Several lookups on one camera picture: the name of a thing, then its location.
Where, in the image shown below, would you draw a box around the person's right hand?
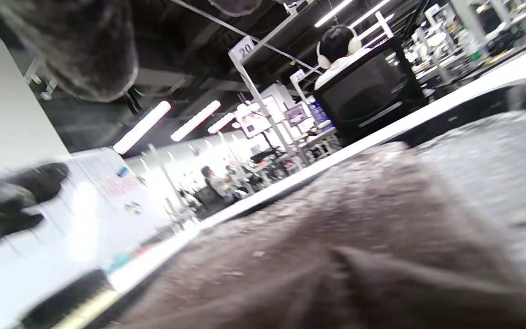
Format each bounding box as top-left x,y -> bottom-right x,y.
0,0 -> 263,103

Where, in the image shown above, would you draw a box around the person's left hand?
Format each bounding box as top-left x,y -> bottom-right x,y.
0,162 -> 69,259

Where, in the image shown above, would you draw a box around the brown leather bag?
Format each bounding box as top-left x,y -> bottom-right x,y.
117,142 -> 526,329

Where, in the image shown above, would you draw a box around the white whiteboard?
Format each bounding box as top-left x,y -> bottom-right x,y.
0,146 -> 172,329

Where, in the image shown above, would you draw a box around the row of ceiling light strips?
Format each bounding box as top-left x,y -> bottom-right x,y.
113,0 -> 396,154

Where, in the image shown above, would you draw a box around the pink lit screen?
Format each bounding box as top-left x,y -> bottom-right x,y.
236,98 -> 282,138

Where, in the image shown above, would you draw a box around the white headphones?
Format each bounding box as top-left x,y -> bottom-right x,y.
316,25 -> 363,69

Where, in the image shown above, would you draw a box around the black plastic tray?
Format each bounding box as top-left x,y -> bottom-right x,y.
99,75 -> 526,329

